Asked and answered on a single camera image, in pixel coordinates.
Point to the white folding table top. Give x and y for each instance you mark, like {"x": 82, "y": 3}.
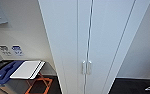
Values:
{"x": 26, "y": 69}

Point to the blue plastic tray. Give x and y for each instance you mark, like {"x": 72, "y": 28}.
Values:
{"x": 4, "y": 71}

